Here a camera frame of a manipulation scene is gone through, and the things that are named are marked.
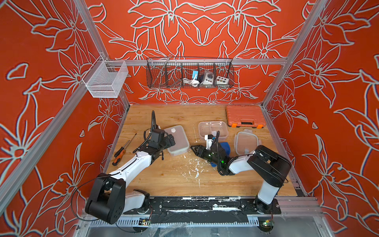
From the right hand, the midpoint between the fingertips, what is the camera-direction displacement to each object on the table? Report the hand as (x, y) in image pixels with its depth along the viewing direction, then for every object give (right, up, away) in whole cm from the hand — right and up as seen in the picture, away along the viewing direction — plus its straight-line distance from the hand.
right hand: (188, 149), depth 85 cm
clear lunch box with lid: (+16, +11, +20) cm, 28 cm away
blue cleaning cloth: (+25, -1, +8) cm, 26 cm away
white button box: (+22, +42, +9) cm, 48 cm away
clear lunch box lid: (+39, +2, +12) cm, 41 cm away
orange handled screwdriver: (-42, -6, +3) cm, 43 cm away
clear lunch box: (-4, +2, +6) cm, 7 cm away
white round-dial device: (+13, +44, +6) cm, 46 cm away
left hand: (-13, +6, +4) cm, 15 cm away
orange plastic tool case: (+42, +20, +22) cm, 52 cm away
